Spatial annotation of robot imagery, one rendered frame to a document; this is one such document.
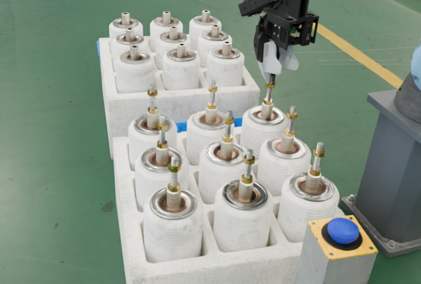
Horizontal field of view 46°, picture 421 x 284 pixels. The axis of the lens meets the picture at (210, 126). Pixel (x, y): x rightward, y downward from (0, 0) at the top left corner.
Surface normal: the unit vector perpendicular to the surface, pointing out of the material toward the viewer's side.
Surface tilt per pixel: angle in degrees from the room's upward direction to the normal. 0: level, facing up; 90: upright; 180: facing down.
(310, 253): 90
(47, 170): 0
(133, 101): 90
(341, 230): 0
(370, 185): 90
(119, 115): 90
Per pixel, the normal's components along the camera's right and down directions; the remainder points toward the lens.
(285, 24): -0.83, 0.25
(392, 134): -0.93, 0.14
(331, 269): 0.23, 0.53
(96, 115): 0.05, -0.85
